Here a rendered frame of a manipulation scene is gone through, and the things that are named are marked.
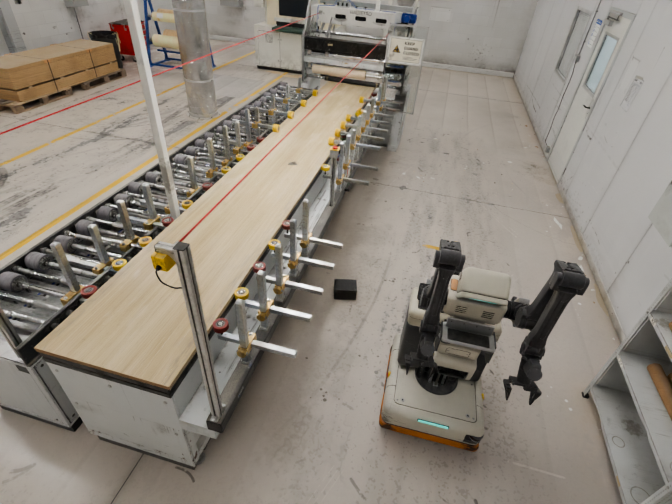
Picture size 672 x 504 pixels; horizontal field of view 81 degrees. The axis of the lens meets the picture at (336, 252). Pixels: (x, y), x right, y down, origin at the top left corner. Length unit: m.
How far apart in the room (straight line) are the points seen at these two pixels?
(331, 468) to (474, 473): 0.88
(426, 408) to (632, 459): 1.29
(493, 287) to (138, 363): 1.66
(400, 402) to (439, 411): 0.24
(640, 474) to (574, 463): 0.34
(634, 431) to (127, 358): 3.07
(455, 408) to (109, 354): 1.96
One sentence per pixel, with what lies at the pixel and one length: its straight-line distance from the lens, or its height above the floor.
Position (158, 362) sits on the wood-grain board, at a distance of 2.09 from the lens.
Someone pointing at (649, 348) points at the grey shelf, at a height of 0.59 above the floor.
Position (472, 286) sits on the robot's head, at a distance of 1.86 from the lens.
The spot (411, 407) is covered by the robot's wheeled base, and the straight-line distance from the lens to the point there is 2.66.
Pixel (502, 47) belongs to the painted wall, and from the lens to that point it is 12.51.
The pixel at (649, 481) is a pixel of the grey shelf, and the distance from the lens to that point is 3.25.
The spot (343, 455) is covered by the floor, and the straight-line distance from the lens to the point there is 2.76.
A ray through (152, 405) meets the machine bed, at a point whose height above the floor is 0.67.
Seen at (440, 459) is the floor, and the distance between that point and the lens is 2.87.
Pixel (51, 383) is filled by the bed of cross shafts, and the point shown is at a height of 0.50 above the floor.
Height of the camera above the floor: 2.49
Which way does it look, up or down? 38 degrees down
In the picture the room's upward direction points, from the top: 5 degrees clockwise
